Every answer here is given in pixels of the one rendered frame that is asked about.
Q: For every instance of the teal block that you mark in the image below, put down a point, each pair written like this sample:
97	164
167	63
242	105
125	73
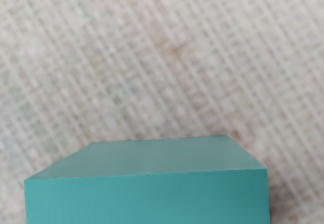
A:
146	188

